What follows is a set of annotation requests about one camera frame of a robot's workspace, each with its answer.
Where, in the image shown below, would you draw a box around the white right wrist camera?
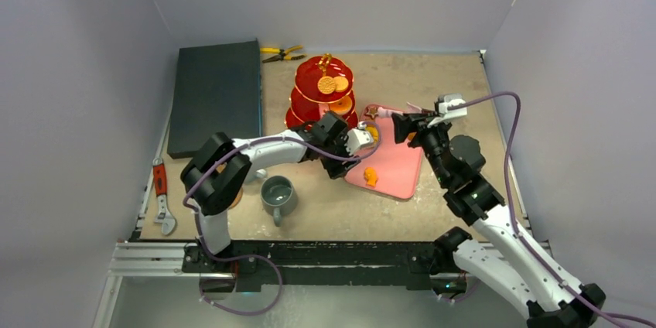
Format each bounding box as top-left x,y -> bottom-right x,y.
428,93 -> 467,127

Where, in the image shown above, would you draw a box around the chocolate star cookie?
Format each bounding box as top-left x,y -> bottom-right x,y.
363,104 -> 379,121

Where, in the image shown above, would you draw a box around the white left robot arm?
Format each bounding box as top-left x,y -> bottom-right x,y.
180,111 -> 374,273

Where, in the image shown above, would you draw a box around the red three-tier cake stand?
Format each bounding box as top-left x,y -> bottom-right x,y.
285,53 -> 359,128

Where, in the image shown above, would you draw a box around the round yellow cracker top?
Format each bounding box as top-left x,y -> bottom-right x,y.
316,76 -> 337,94

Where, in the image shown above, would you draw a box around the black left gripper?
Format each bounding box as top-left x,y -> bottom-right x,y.
320,132 -> 360,180

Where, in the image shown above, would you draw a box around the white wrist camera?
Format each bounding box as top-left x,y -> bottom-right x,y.
428,93 -> 467,127
345,128 -> 375,156

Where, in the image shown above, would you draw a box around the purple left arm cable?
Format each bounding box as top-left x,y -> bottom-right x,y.
182,119 -> 383,265

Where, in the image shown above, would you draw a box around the yellow glazed donut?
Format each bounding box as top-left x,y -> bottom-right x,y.
366,125 -> 380,144

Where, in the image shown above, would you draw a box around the white ceramic mug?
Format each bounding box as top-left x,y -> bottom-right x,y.
244,169 -> 268,184

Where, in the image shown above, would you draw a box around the round yellow cracker bottom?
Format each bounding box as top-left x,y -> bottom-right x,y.
333,77 -> 350,92

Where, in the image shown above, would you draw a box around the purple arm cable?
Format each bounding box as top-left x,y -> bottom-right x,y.
450,91 -> 656,328
182,119 -> 383,265

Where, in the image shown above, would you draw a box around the orange glazed donut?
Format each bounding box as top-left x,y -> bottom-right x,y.
329,96 -> 354,115

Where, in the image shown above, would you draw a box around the fish shaped yellow cookie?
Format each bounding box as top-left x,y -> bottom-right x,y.
363,167 -> 378,187

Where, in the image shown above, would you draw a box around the yellow handled pliers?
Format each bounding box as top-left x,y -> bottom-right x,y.
260,45 -> 307,63

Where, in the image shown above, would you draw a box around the dark grey box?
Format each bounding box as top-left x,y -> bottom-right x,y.
167,40 -> 262,159

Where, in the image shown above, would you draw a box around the pink serving tray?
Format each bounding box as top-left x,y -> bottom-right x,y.
345,118 -> 422,200

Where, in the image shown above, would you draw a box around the round yellow cracker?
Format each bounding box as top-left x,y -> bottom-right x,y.
333,77 -> 350,92
316,76 -> 337,94

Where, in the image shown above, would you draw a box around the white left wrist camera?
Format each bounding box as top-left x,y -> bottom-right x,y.
345,128 -> 375,156

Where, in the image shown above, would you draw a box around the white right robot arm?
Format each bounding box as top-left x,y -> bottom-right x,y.
391,113 -> 606,327

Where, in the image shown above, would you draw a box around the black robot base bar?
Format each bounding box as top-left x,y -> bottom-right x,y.
182,227 -> 472,292

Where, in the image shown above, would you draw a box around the red handled wrench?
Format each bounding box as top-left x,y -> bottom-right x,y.
152,157 -> 176,236

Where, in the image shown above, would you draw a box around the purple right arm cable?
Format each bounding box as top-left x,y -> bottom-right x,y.
450,91 -> 656,328

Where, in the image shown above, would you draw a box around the grey ceramic mug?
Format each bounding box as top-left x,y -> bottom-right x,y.
260,176 -> 299,227

